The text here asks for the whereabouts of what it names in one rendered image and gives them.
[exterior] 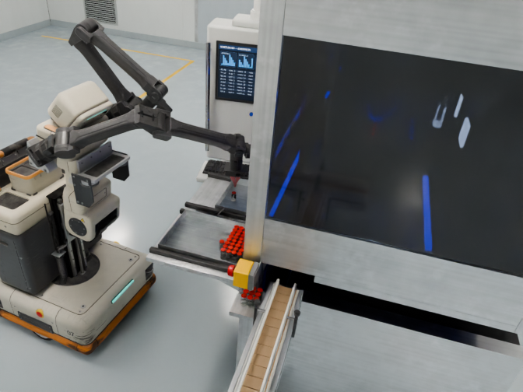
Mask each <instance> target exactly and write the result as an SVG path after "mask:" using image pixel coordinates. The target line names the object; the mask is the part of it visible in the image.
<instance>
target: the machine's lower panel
mask: <svg viewBox="0 0 523 392"><path fill-rule="evenodd" d="M296 290H299V291H300V290H303V289H298V288H296ZM303 291H304V293H303V297H302V302H301V307H300V315H299V317H298V321H297V329H296V333H295V336H294V338H292V339H291V342H290V347H289V350H288V353H287V356H286V361H285V364H284V367H283V371H282V375H281V377H280V381H279V385H278V388H277V391H276V392H507V391H508V389H509V388H510V386H511V384H512V383H513V382H514V380H515V378H516V377H517V375H518V374H519V373H520V371H521V369H522V367H523V346H520V345H515V344H512V343H509V342H505V341H500V340H497V339H493V338H488V337H485V336H482V335H478V334H473V333H469V332H466V331H461V330H458V329H454V328H451V327H445V326H442V325H439V324H434V323H431V322H427V321H424V320H419V319H416V318H412V317H407V316H403V315H400V314H397V313H392V312H388V311H385V310H379V309H376V308H373V307H370V306H364V305H361V304H358V303H352V302H349V301H346V300H343V299H337V298H334V297H331V296H325V295H322V294H319V293H316V292H310V291H307V290H303Z"/></svg>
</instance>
